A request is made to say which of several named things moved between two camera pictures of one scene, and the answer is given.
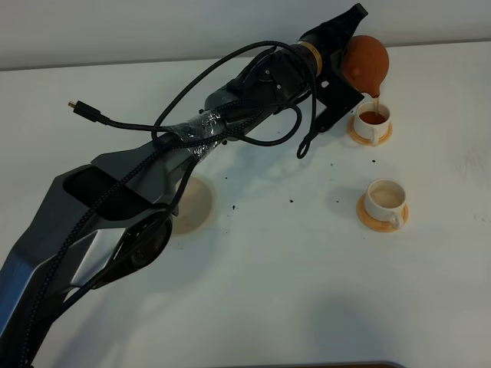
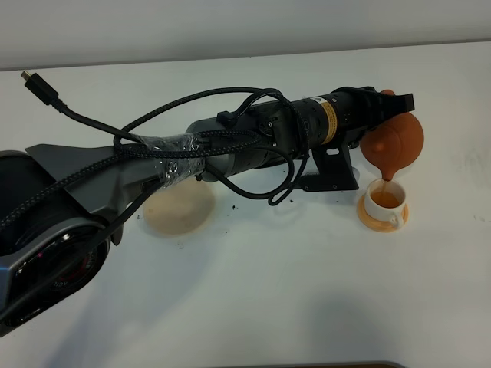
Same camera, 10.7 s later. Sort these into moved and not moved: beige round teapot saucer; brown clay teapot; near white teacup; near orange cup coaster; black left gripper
Moved: black left gripper; brown clay teapot
Not moved: beige round teapot saucer; near orange cup coaster; near white teacup
